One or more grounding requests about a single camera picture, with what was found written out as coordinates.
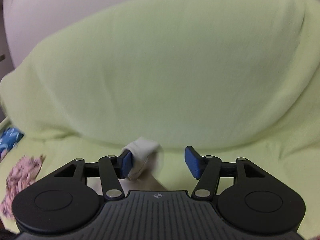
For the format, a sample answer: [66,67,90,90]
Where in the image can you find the light grey garment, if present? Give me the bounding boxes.
[120,137,167,194]

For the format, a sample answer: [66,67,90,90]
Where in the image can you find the light green sofa cover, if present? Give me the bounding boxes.
[1,0,319,238]

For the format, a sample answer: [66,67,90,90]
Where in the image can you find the pink floral cloth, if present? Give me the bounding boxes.
[1,155,45,220]

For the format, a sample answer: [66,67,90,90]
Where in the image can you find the blue patterned cloth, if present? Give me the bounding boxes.
[0,127,24,159]

